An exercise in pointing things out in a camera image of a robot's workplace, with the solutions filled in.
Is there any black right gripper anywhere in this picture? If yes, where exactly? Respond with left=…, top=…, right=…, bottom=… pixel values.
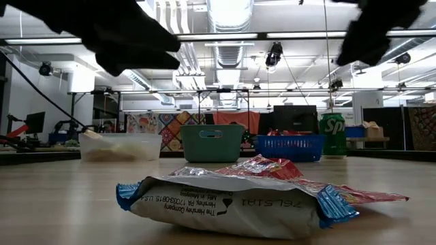
left=335, top=0, right=429, bottom=67

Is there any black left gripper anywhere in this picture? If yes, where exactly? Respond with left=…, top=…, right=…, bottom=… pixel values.
left=44, top=0, right=181, bottom=78

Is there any red Skittles candy packet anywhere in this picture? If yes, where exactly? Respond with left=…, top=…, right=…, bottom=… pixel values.
left=217, top=154, right=304, bottom=181
left=292, top=178, right=410, bottom=205
left=267, top=128, right=307, bottom=136

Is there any white blue Hershey's candy packet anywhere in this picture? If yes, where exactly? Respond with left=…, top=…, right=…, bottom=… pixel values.
left=115, top=175, right=360, bottom=240
left=169, top=165, right=222, bottom=178

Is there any colourful patchwork quilt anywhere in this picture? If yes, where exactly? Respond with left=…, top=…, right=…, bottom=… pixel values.
left=125, top=110, right=207, bottom=152

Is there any black partition panel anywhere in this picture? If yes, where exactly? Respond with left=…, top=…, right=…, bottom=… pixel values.
left=362, top=107, right=407, bottom=150

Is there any blue storage bin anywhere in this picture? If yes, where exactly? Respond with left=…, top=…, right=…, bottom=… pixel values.
left=345, top=126, right=365, bottom=139

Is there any brown cardboard box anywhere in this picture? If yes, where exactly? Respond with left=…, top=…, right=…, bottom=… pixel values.
left=362, top=121, right=385, bottom=139

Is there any clear plastic bin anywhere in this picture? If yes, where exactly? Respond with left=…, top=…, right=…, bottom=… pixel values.
left=78, top=132, right=164, bottom=163

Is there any wooden background table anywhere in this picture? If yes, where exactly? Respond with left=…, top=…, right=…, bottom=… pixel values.
left=345, top=136, right=390, bottom=150

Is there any green Sprite can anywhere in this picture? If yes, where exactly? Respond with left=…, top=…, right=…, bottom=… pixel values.
left=319, top=112, right=347, bottom=159

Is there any large black monitor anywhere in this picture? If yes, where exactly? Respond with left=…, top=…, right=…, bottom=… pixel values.
left=272, top=105, right=320, bottom=135

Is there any dark patterned cloth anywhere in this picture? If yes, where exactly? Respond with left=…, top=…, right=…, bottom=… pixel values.
left=407, top=105, right=436, bottom=151

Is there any black background machine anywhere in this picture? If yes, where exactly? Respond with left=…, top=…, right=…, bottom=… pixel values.
left=49, top=120, right=81, bottom=146

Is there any orange hanging cloth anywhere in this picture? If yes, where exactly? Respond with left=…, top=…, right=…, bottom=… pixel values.
left=213, top=111, right=262, bottom=135

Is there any teal plastic bin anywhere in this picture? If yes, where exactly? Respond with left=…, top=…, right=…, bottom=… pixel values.
left=180, top=124, right=245, bottom=163

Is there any blue plastic basket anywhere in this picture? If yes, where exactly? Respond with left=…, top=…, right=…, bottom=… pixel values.
left=253, top=134, right=326, bottom=163

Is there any small black monitor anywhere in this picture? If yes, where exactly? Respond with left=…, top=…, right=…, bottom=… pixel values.
left=25, top=111, right=46, bottom=135

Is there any red machine part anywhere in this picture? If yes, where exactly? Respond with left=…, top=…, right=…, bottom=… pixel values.
left=0, top=124, right=31, bottom=144

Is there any thin hanging cable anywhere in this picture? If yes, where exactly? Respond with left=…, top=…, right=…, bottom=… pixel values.
left=322, top=0, right=334, bottom=114

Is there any silver ventilation duct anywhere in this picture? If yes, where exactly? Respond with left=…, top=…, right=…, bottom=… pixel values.
left=206, top=0, right=255, bottom=69

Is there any black overhead camera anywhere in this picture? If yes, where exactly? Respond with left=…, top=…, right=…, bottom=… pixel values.
left=264, top=41, right=284, bottom=68

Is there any black background truss frame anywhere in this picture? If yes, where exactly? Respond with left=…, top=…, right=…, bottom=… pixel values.
left=67, top=87, right=436, bottom=133

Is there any black overhead frame beam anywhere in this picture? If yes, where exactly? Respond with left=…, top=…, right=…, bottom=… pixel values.
left=0, top=29, right=436, bottom=47

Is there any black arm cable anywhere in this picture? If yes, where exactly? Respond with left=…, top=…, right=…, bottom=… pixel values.
left=0, top=50, right=89, bottom=132

